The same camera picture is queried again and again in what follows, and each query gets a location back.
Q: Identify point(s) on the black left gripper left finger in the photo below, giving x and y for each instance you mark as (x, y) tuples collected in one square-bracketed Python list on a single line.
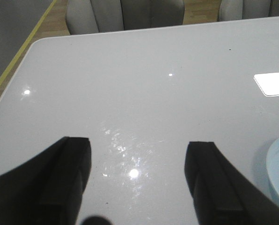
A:
[(47, 189)]

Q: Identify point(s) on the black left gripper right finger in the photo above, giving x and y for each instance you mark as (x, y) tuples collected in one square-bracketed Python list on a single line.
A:
[(221, 194)]

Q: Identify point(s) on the left beige upholstered chair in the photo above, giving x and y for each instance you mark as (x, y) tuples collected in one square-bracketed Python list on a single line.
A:
[(96, 16)]

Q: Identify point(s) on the beige upholstered chair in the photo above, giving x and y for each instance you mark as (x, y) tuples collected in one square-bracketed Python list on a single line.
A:
[(96, 16), (231, 10)]

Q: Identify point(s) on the right beige upholstered chair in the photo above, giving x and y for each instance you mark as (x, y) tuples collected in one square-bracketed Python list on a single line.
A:
[(231, 10)]

